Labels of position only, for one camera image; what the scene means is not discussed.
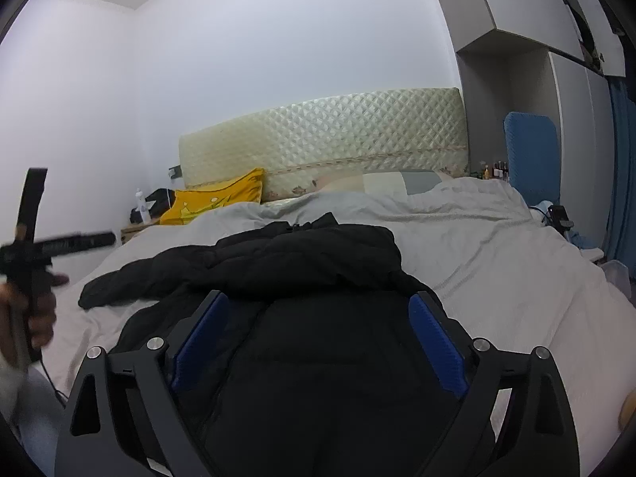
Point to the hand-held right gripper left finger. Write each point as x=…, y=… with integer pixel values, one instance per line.
x=198, y=343

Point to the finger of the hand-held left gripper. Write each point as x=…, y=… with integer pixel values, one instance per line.
x=82, y=242

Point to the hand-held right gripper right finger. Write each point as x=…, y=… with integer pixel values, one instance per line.
x=437, y=343

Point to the black puffer jacket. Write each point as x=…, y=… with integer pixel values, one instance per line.
x=323, y=357

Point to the person's left hand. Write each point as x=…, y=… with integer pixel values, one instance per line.
x=44, y=313

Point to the wooden nightstand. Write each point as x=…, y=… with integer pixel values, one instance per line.
x=134, y=232

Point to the white plastic bottle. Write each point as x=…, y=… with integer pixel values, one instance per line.
x=143, y=208

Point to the black bag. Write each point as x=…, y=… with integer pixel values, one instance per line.
x=161, y=201

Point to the bed with grey duvet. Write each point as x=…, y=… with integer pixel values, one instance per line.
x=487, y=263

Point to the yellow crown print pillow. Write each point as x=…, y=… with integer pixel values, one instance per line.
x=218, y=198

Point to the grey and cream patchwork pillow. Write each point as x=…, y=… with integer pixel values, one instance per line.
x=387, y=181

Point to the light blue cloth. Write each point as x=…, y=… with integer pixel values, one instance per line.
x=541, y=208

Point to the black tripod device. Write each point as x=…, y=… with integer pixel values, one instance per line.
x=559, y=216

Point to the white side table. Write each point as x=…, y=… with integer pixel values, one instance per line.
x=592, y=254

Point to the row of small bottles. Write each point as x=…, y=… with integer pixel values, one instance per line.
x=497, y=171

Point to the translucent white plastic bag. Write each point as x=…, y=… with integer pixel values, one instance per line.
x=617, y=273

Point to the yellow and white plush toy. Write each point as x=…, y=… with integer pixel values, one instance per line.
x=627, y=412

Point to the blue padded chair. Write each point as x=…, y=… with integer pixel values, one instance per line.
x=531, y=154

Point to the cream quilted headboard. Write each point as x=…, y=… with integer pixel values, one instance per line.
x=323, y=139

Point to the blue curtain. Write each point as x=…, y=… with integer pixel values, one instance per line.
x=623, y=174

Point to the grey wardrobe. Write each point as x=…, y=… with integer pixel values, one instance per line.
x=571, y=124

